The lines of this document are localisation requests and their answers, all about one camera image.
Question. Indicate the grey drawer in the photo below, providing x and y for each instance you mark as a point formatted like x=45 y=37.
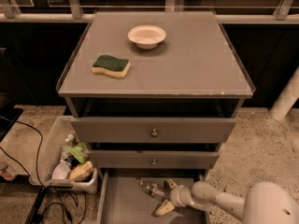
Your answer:
x=153 y=130
x=153 y=159
x=122 y=201

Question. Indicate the clear plastic water bottle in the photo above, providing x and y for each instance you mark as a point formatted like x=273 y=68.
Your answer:
x=154 y=190

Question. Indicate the yellow sponge in bin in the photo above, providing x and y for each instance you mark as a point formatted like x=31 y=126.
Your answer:
x=81 y=172

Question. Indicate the metal window railing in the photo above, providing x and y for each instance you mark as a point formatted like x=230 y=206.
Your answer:
x=225 y=11

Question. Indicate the white bowl in bin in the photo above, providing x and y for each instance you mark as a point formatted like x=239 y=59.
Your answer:
x=61 y=171

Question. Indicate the green packet in bin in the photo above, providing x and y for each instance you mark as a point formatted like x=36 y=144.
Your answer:
x=79 y=151

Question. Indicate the grey drawer cabinet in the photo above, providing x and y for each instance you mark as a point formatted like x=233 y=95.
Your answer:
x=193 y=73

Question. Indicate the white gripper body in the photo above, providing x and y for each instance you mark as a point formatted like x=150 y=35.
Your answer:
x=177 y=195

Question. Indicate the clear plastic storage bin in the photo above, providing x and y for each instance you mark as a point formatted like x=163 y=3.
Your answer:
x=49 y=158

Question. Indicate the grey bottom drawer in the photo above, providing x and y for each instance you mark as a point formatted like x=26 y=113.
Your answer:
x=122 y=201

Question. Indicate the grey middle drawer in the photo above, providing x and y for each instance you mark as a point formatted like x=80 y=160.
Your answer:
x=153 y=159

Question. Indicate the small cup on floor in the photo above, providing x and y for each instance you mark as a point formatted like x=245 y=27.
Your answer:
x=7 y=172

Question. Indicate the grey top drawer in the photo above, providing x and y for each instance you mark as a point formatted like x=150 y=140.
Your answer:
x=153 y=130

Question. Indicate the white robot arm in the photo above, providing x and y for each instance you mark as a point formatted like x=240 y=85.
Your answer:
x=265 y=202

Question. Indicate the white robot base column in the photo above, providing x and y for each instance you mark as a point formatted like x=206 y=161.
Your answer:
x=287 y=98

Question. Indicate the green yellow sponge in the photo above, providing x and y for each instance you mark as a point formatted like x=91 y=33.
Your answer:
x=111 y=66

